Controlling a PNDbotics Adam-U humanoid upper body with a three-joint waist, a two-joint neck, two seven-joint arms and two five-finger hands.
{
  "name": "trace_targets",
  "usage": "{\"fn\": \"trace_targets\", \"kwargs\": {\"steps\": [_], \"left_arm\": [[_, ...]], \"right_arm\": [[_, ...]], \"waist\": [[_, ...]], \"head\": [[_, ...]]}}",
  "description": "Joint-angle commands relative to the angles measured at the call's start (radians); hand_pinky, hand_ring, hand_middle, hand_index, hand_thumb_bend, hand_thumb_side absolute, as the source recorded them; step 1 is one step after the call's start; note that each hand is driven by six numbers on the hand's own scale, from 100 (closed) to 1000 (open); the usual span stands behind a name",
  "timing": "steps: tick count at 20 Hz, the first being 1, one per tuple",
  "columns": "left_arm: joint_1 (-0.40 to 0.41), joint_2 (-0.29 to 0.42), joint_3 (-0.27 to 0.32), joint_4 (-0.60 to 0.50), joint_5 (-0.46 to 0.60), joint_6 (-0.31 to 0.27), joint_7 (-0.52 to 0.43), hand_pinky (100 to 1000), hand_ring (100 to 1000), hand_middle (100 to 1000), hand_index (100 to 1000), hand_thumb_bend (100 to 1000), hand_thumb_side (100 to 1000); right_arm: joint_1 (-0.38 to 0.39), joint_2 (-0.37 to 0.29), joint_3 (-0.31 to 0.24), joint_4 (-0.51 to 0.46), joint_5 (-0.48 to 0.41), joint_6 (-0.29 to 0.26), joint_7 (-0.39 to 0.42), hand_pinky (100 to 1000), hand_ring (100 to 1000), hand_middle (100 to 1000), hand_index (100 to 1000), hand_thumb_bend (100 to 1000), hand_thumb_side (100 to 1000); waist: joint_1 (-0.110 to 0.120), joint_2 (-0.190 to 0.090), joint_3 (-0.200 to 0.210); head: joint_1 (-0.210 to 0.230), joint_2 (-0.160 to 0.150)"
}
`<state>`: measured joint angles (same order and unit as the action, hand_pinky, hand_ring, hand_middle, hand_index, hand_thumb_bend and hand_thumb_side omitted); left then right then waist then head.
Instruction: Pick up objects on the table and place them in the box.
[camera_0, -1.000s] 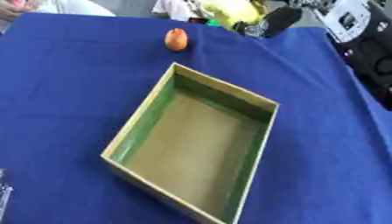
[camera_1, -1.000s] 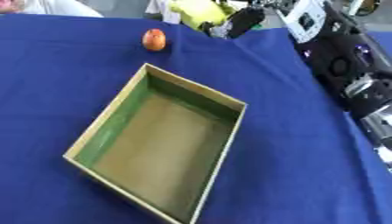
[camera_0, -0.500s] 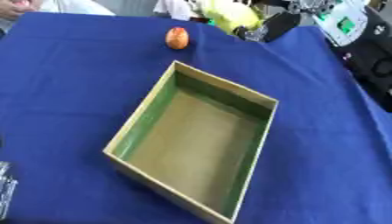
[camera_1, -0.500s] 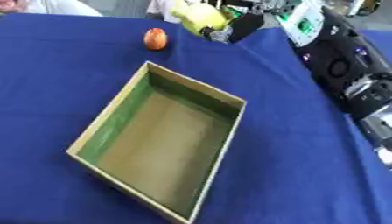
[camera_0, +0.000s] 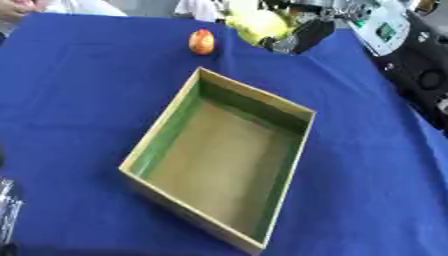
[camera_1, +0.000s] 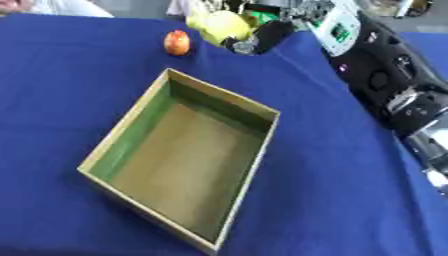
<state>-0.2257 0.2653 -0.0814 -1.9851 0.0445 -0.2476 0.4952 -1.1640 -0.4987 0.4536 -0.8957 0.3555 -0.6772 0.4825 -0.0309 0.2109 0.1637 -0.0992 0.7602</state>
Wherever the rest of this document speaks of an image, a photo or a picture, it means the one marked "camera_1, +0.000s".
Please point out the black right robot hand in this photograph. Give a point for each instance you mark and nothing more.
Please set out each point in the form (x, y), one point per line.
(265, 35)

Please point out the yellow toy fruit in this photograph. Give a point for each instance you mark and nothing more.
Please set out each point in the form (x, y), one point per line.
(221, 26)

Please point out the red and yellow toy apple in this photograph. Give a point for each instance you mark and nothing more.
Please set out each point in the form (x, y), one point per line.
(177, 42)

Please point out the tan cardboard box green inside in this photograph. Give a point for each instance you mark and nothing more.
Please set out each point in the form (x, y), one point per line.
(181, 156)

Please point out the person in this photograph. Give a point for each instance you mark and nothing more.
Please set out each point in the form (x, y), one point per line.
(52, 6)

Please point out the silver and black right robot arm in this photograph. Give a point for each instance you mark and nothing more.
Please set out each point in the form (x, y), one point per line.
(379, 76)

